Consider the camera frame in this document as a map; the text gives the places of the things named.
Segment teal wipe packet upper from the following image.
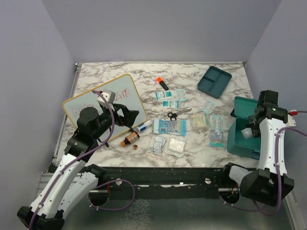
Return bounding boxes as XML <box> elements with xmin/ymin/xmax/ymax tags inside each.
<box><xmin>155</xmin><ymin>90</ymin><xmax>176</xmax><ymax>101</ymax></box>

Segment clear bag of plasters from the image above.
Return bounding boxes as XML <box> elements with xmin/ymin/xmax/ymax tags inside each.
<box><xmin>145</xmin><ymin>136</ymin><xmax>166</xmax><ymax>157</ymax></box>

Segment white blue tube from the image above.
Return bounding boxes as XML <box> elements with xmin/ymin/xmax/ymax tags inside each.
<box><xmin>134</xmin><ymin>120</ymin><xmax>152</xmax><ymax>133</ymax></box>

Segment blue divided tray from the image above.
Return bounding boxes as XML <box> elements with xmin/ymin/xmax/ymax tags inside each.
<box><xmin>197</xmin><ymin>66</ymin><xmax>232</xmax><ymax>99</ymax></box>

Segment teal medicine box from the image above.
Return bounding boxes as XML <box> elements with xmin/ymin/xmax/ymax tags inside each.
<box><xmin>227</xmin><ymin>96</ymin><xmax>261</xmax><ymax>160</ymax></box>

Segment large blue bandage packet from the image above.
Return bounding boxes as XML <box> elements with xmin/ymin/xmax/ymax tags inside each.
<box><xmin>153</xmin><ymin>118</ymin><xmax>187</xmax><ymax>136</ymax></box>

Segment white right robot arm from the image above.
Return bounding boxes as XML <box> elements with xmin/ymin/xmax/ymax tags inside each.
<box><xmin>220</xmin><ymin>90</ymin><xmax>296</xmax><ymax>207</ymax></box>

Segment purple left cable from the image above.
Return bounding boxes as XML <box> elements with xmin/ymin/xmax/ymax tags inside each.
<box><xmin>28</xmin><ymin>90</ymin><xmax>116</xmax><ymax>230</ymax></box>

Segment yellow framed whiteboard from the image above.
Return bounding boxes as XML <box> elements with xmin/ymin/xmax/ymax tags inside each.
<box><xmin>62</xmin><ymin>74</ymin><xmax>148</xmax><ymax>127</ymax></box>

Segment small clear teal packet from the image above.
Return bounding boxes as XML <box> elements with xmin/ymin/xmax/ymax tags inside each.
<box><xmin>200</xmin><ymin>100</ymin><xmax>216</xmax><ymax>114</ymax></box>

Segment orange black highlighter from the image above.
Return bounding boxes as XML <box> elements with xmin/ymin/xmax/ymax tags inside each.
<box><xmin>157</xmin><ymin>77</ymin><xmax>169</xmax><ymax>91</ymax></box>

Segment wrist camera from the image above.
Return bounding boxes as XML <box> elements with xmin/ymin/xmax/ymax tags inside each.
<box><xmin>286</xmin><ymin>110</ymin><xmax>298</xmax><ymax>127</ymax></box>
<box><xmin>97</xmin><ymin>90</ymin><xmax>116</xmax><ymax>110</ymax></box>

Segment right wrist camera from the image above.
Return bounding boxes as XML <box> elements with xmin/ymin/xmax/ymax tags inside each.
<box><xmin>286</xmin><ymin>110</ymin><xmax>298</xmax><ymax>127</ymax></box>

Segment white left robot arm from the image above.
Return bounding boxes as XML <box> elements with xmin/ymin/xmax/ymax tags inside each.
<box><xmin>17</xmin><ymin>104</ymin><xmax>139</xmax><ymax>230</ymax></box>

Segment black handled scissors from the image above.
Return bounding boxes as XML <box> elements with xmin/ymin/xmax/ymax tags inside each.
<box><xmin>167</xmin><ymin>108</ymin><xmax>192</xmax><ymax>121</ymax></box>

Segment white gauze packet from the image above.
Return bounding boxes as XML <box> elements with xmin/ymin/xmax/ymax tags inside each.
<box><xmin>165</xmin><ymin>135</ymin><xmax>187</xmax><ymax>158</ymax></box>

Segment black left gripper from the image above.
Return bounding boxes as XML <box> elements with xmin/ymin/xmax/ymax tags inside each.
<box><xmin>93</xmin><ymin>103</ymin><xmax>139</xmax><ymax>140</ymax></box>

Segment teal wipe packet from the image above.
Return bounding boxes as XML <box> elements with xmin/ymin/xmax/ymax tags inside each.
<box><xmin>162</xmin><ymin>100</ymin><xmax>180</xmax><ymax>109</ymax></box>
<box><xmin>155</xmin><ymin>90</ymin><xmax>176</xmax><ymax>101</ymax></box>

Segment amber medicine bottle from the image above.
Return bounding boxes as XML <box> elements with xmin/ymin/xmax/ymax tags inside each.
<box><xmin>121</xmin><ymin>131</ymin><xmax>140</xmax><ymax>147</ymax></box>

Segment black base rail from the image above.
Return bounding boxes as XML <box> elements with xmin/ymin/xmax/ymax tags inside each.
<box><xmin>78</xmin><ymin>166</ymin><xmax>236</xmax><ymax>200</ymax></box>

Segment clear packet teal strip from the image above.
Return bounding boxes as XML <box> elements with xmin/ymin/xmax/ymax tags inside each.
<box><xmin>210</xmin><ymin>129</ymin><xmax>225</xmax><ymax>148</ymax></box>

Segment white dressing packet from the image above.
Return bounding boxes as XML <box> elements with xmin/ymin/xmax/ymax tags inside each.
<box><xmin>175</xmin><ymin>89</ymin><xmax>188</xmax><ymax>102</ymax></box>

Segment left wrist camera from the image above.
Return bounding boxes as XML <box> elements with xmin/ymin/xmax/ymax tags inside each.
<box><xmin>97</xmin><ymin>90</ymin><xmax>116</xmax><ymax>110</ymax></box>

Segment yellowish gauze packet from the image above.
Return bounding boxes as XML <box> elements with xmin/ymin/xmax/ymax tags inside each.
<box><xmin>190</xmin><ymin>113</ymin><xmax>210</xmax><ymax>130</ymax></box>

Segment teal wipe packet lower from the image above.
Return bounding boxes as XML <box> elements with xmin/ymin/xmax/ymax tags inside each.
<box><xmin>162</xmin><ymin>100</ymin><xmax>180</xmax><ymax>109</ymax></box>

